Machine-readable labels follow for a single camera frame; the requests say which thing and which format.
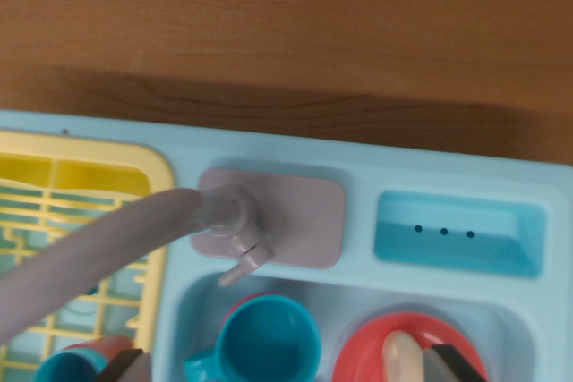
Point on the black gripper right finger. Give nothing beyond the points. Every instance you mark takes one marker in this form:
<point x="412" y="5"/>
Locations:
<point x="452" y="366"/>

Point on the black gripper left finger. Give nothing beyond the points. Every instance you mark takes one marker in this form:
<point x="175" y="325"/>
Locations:
<point x="130" y="368"/>

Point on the cream toy detergent bottle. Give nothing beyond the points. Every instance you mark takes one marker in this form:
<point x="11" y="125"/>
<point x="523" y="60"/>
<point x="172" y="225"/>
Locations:
<point x="400" y="359"/>

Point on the light blue toy sink unit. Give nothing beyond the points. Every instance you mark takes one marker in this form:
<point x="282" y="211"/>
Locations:
<point x="358" y="163"/>

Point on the coral toy plate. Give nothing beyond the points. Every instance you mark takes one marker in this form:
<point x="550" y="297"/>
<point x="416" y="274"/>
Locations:
<point x="362" y="355"/>

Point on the grey toy faucet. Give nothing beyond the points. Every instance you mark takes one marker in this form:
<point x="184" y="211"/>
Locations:
<point x="112" y="230"/>

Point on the yellow plastic dish rack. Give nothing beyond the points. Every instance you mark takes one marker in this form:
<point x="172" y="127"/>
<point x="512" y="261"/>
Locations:
<point x="156" y="167"/>

